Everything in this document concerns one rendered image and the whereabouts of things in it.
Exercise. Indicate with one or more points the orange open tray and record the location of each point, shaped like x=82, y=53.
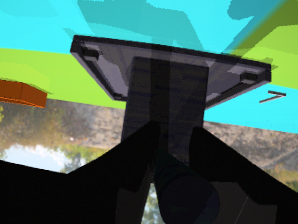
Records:
x=21, y=93

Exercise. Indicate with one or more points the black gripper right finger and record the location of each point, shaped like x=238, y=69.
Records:
x=247, y=194

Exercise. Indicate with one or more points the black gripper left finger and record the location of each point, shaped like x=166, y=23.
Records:
x=112, y=189

